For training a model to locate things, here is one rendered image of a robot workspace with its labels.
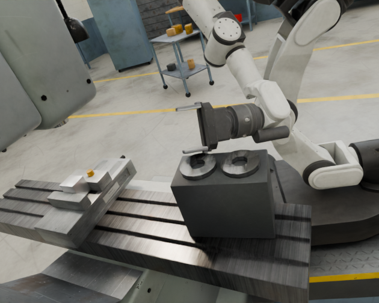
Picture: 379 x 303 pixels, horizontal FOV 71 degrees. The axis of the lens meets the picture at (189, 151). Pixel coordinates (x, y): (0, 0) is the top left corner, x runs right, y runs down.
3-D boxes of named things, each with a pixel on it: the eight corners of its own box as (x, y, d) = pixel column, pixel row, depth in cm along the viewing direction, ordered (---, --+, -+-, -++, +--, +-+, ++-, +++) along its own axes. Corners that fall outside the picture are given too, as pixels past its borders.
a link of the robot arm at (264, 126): (245, 97, 68) (282, 92, 71) (230, 116, 78) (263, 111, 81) (260, 137, 65) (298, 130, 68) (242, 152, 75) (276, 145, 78)
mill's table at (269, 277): (31, 190, 129) (21, 178, 125) (311, 224, 74) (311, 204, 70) (-12, 229, 113) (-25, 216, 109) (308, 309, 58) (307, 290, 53)
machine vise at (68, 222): (108, 171, 111) (96, 149, 105) (137, 172, 104) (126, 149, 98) (44, 241, 85) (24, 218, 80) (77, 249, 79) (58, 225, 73)
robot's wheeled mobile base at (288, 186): (366, 163, 145) (373, 109, 127) (429, 244, 103) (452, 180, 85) (248, 180, 159) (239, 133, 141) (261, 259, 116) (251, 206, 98)
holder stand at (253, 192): (198, 204, 81) (180, 151, 70) (274, 202, 74) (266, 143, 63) (189, 237, 72) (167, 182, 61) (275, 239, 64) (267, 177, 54)
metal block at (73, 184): (78, 187, 92) (70, 174, 88) (91, 189, 89) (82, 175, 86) (68, 198, 88) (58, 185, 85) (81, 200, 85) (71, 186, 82)
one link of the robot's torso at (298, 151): (331, 155, 125) (278, 79, 106) (349, 184, 109) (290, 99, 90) (300, 171, 132) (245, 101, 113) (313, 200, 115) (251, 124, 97)
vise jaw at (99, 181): (81, 177, 98) (76, 168, 96) (112, 179, 92) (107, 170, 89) (70, 188, 94) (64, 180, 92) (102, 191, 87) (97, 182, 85)
